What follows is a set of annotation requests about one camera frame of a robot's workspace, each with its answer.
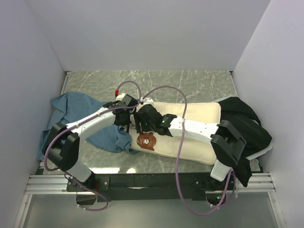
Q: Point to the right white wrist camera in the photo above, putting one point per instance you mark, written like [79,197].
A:
[146,101]

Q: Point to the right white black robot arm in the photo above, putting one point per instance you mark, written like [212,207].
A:
[193,132]

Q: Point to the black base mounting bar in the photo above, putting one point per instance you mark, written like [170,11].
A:
[147,186]

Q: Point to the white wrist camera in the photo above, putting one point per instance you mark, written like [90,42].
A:
[146,101]
[118,95]

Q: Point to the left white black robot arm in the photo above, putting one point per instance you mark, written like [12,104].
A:
[63,142]

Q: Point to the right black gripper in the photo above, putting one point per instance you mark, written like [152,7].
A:
[138,119]

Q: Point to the black garment pile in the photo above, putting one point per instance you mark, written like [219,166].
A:
[246,121]

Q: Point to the blue fabric pillowcase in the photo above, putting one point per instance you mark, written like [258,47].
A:
[73,106]

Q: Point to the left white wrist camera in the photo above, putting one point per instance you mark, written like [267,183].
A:
[118,95]

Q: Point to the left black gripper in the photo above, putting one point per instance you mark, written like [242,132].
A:
[128,121]

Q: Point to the white laundry basket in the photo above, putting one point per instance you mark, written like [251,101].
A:
[260,153]

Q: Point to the aluminium frame rail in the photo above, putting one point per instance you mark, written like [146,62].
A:
[46,184]

